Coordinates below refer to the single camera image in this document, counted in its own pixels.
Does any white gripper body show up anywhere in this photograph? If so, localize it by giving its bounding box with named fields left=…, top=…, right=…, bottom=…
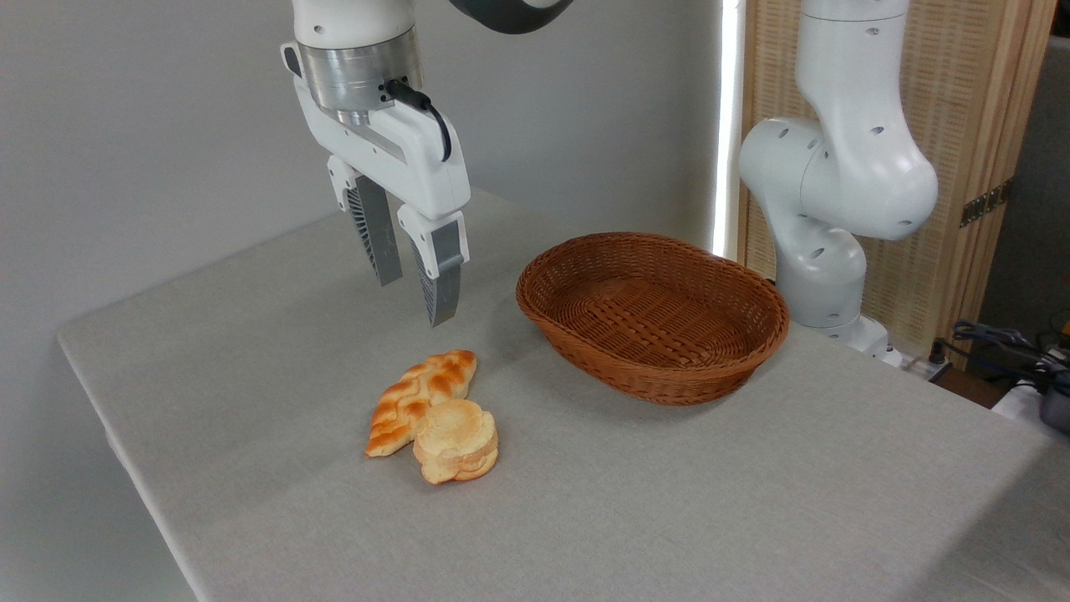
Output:
left=281, top=41, right=472, bottom=222

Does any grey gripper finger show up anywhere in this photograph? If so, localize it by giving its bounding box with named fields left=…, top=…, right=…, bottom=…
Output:
left=327, top=155, right=404, bottom=288
left=397, top=206, right=471, bottom=329

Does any round pale bread roll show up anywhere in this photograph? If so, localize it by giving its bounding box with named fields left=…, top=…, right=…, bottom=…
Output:
left=413, top=399, right=500, bottom=486

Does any braided golden bread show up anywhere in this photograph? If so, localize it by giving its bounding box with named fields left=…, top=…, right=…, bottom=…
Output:
left=365, top=349, right=478, bottom=458

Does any brown wicker basket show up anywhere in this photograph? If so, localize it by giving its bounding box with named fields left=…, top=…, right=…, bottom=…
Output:
left=515, top=232, right=791, bottom=407

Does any dark metal screen hinge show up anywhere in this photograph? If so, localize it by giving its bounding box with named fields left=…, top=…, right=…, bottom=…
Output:
left=960, top=177, right=1015, bottom=228

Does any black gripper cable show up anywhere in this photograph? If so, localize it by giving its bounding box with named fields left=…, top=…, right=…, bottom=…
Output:
left=384, top=79, right=454, bottom=163

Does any white vertical wall trim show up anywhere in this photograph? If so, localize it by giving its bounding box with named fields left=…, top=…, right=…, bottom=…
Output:
left=711, top=0, right=746, bottom=260

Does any black cable bundle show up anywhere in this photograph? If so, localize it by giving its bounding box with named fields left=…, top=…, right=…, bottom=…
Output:
left=950, top=319, right=1070, bottom=394

